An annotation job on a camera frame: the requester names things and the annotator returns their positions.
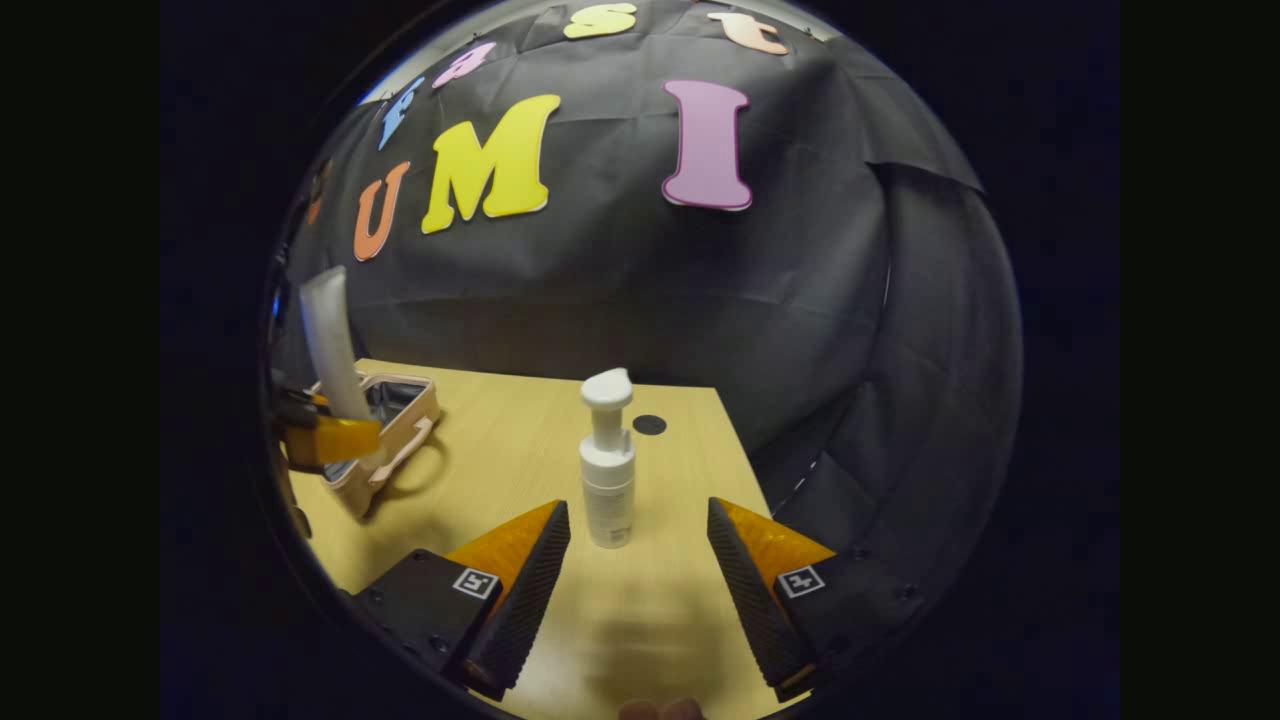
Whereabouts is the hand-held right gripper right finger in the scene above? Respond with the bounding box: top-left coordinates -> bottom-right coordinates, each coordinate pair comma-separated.
707,497 -> 926,703

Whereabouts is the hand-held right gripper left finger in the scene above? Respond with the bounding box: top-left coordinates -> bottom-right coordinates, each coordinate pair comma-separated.
352,500 -> 572,701

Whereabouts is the pink suitcase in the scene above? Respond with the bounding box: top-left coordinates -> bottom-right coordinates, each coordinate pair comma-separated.
305,372 -> 443,521

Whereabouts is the white squeeze tube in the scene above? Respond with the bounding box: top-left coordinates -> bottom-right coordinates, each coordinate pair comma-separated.
299,265 -> 376,426

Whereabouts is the white pump bottle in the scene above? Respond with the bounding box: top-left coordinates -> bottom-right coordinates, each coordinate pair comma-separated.
579,367 -> 637,550

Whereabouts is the black backdrop cloth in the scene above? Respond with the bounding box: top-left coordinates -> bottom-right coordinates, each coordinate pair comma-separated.
265,0 -> 1023,601

